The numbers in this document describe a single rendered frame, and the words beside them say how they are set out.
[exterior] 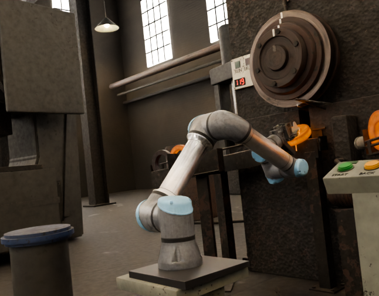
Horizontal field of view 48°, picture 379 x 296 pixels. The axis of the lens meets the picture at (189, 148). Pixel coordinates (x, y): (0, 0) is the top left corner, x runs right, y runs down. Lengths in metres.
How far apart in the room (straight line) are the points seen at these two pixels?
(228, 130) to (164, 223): 0.44
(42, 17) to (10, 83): 0.75
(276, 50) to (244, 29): 0.51
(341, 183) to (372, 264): 0.22
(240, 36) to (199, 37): 8.89
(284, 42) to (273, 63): 0.11
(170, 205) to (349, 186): 0.57
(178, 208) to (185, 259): 0.17
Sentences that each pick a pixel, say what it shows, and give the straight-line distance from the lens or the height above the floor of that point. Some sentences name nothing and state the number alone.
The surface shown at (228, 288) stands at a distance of 2.29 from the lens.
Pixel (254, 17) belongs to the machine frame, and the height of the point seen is 1.44.
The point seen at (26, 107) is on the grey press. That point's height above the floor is 1.30.
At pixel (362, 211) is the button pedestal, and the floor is 0.49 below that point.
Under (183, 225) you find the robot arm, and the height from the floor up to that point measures 0.46.
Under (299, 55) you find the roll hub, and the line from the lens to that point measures 2.07.
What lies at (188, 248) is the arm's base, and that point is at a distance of 1.44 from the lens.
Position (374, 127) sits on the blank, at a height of 0.72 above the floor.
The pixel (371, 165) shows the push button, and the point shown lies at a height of 0.61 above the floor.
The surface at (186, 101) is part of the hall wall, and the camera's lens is 11.67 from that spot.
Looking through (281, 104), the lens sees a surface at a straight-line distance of 2.20.
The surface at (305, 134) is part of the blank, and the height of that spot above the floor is 0.73.
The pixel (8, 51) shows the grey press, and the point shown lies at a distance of 4.15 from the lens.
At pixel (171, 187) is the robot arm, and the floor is 0.58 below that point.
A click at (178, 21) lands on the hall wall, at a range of 12.16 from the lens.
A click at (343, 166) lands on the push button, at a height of 0.61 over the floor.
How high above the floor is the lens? 0.66
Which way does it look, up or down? 2 degrees up
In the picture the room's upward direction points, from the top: 6 degrees counter-clockwise
